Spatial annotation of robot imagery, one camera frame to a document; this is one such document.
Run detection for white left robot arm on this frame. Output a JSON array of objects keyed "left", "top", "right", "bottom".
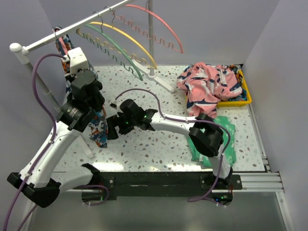
[{"left": 7, "top": 70, "right": 104, "bottom": 208}]

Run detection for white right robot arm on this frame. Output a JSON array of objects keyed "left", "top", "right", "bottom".
[{"left": 106, "top": 99, "right": 233, "bottom": 189}]

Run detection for green tie-dye shorts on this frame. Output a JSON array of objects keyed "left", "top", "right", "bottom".
[{"left": 187, "top": 116, "right": 236, "bottom": 167}]

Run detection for yellow plastic bin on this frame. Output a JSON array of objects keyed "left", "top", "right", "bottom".
[{"left": 217, "top": 69, "right": 252, "bottom": 108}]

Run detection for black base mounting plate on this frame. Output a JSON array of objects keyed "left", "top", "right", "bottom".
[{"left": 72, "top": 171, "right": 243, "bottom": 202}]

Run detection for yellow hanger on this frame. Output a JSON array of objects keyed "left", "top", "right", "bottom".
[{"left": 76, "top": 21, "right": 158, "bottom": 69}]

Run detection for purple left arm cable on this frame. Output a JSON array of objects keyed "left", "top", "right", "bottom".
[{"left": 4, "top": 53, "right": 109, "bottom": 231}]

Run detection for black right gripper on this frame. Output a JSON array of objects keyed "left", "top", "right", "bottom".
[{"left": 107, "top": 112, "right": 137, "bottom": 141}]

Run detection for pink shark print shorts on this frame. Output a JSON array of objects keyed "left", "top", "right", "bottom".
[{"left": 177, "top": 62, "right": 243, "bottom": 118}]

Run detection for pink hanger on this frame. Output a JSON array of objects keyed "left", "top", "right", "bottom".
[
  {"left": 111, "top": 3, "right": 184, "bottom": 54},
  {"left": 55, "top": 37, "right": 68, "bottom": 56}
]

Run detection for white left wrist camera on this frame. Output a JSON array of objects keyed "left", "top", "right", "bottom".
[{"left": 63, "top": 47, "right": 90, "bottom": 77}]

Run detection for blue orange patterned shorts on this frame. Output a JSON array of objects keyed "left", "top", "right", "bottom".
[{"left": 62, "top": 35, "right": 108, "bottom": 148}]

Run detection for white clothes rack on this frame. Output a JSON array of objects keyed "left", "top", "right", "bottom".
[{"left": 9, "top": 0, "right": 176, "bottom": 159}]

